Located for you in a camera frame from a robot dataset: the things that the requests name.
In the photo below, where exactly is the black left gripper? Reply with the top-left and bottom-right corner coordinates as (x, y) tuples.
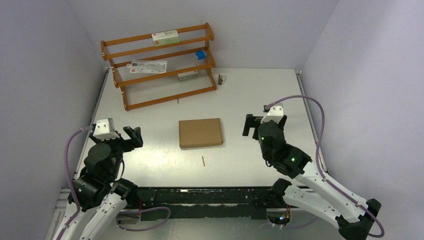
(90, 125), (143, 179)

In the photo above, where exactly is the brown cardboard box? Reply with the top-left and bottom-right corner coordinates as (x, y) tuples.
(178, 118), (224, 149)

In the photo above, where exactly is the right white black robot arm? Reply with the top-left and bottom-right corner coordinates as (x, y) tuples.
(242, 114), (382, 240)

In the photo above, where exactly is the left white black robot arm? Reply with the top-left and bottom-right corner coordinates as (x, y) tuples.
(53, 123), (144, 240)

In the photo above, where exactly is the grey white small box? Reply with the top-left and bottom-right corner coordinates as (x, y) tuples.
(177, 70), (199, 81)

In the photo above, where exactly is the blue small box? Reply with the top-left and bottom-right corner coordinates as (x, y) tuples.
(195, 50), (208, 60)

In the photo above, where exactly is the green white box top shelf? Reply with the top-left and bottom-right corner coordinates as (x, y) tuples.
(151, 30), (180, 47)

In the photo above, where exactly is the small grey white clip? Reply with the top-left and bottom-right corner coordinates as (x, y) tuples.
(218, 74), (227, 86)

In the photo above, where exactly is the orange wooden shelf rack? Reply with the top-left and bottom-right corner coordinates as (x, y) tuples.
(100, 22), (218, 111)

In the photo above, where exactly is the white flat blister package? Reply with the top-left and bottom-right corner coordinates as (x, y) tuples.
(126, 60), (168, 74)

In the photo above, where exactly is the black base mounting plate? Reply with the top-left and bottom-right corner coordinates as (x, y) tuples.
(112, 186), (287, 221)

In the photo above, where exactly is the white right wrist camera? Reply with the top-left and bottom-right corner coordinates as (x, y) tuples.
(260, 103), (284, 124)

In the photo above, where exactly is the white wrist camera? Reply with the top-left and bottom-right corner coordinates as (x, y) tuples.
(260, 103), (284, 124)
(92, 118), (120, 141)

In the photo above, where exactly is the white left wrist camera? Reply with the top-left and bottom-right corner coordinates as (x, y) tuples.
(92, 118), (120, 141)

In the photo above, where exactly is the aluminium rail frame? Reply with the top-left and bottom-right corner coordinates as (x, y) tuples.
(44, 67), (357, 240)

